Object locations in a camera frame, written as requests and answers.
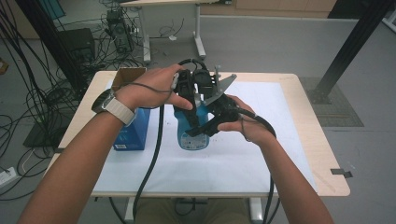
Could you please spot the black metal post with base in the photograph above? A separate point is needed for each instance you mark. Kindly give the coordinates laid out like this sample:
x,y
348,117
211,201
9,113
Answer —
x,y
351,43

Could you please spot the person's khaki trousers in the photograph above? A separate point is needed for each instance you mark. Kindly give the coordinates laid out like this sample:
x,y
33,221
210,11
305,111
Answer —
x,y
165,213

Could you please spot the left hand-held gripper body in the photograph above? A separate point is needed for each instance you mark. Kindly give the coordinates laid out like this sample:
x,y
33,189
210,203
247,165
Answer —
x,y
190,84

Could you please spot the person's right hand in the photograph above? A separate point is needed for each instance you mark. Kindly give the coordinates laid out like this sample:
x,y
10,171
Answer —
x,y
252,127

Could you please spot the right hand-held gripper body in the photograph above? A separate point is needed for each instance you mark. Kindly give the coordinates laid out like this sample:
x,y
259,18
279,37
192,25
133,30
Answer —
x,y
225,109

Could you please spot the white table mat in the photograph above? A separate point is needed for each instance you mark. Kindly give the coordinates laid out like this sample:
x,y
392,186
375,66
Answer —
x,y
218,168

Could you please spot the black box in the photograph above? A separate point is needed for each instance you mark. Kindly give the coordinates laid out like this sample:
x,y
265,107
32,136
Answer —
x,y
77,43

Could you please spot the blue bottle with white cap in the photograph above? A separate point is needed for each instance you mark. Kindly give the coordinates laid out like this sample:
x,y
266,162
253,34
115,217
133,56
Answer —
x,y
193,141

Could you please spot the blue cardboard box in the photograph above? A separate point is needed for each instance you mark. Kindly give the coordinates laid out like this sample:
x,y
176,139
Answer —
x,y
137,133

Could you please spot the white power strip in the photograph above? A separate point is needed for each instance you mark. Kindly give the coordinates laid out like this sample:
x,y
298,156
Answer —
x,y
7,176

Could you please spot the black tape strip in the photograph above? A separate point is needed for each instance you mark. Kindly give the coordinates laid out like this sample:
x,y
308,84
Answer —
x,y
57,150
342,173

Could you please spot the wristwatch with white band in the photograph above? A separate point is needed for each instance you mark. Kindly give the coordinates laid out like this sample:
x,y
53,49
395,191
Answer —
x,y
116,107

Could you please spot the white desk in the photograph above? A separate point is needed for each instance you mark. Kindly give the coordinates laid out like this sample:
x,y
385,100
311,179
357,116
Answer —
x,y
199,34

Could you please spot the black computer tower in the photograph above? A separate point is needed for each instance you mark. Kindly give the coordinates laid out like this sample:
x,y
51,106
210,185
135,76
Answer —
x,y
120,31

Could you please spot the light wooden table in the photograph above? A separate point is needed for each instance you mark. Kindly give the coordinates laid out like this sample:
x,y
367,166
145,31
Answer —
x,y
317,124

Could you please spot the person's left hand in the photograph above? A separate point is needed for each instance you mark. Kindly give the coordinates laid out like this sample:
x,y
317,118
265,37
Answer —
x,y
149,90

